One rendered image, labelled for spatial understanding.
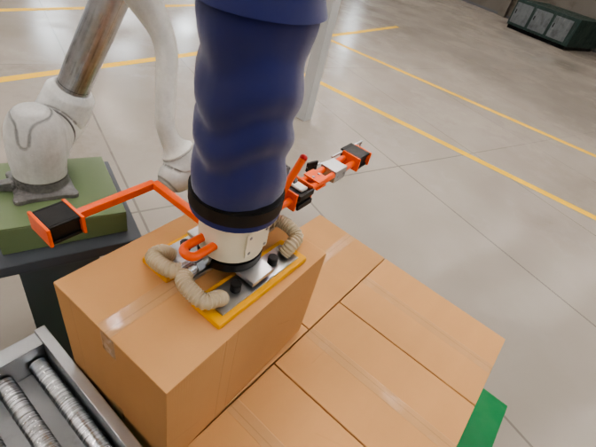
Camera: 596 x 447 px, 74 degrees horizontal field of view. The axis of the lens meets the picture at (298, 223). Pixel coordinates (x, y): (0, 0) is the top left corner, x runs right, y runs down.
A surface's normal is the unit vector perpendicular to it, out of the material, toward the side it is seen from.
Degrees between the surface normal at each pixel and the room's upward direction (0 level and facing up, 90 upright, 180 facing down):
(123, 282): 1
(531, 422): 0
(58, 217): 1
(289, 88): 79
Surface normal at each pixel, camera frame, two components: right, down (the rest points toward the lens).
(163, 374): 0.21, -0.75
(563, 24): -0.83, 0.20
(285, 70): 0.63, 0.45
